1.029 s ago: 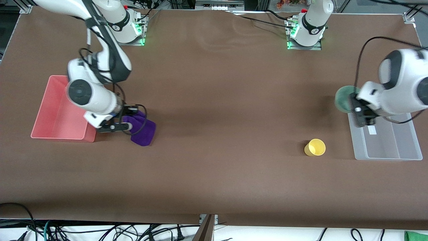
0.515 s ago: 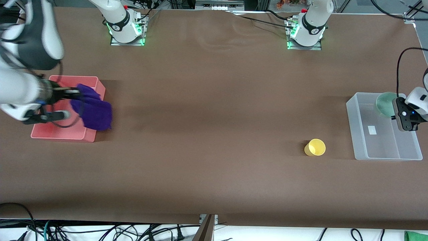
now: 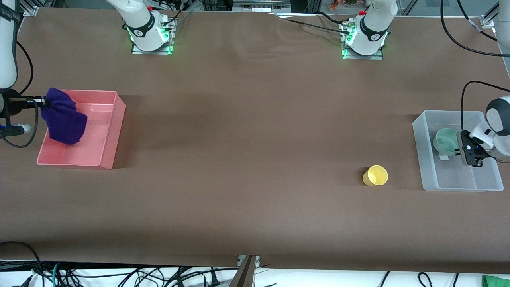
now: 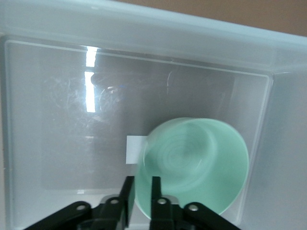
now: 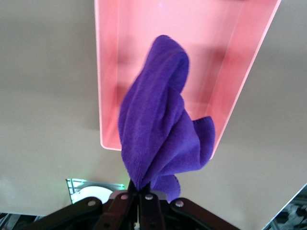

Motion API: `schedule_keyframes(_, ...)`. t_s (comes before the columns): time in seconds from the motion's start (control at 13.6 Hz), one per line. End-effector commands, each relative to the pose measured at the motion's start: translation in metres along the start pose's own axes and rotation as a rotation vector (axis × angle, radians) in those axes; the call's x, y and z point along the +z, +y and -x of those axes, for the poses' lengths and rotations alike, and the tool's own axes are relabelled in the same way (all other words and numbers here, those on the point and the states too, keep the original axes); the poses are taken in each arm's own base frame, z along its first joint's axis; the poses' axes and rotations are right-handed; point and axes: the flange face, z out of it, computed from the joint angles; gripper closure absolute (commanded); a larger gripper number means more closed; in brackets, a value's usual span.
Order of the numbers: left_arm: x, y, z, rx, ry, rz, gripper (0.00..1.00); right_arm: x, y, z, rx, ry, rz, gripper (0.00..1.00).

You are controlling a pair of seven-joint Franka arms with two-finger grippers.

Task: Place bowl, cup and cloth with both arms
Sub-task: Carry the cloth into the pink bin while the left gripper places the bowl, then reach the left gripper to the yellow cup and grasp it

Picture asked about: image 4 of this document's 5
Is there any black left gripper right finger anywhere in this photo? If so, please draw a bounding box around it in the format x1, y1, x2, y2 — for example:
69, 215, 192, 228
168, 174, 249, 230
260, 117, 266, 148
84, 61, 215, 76
149, 176, 243, 230

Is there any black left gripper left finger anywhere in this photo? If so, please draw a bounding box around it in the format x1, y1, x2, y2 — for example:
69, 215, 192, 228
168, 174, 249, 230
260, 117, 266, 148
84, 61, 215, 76
24, 176, 135, 230

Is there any mint green bowl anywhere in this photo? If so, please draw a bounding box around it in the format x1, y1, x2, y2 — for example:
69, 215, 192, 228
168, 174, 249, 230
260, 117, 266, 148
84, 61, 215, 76
134, 117, 250, 220

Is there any translucent white plastic bin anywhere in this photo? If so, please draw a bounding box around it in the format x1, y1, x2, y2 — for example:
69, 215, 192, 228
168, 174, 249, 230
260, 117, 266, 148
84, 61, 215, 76
0, 0, 307, 230

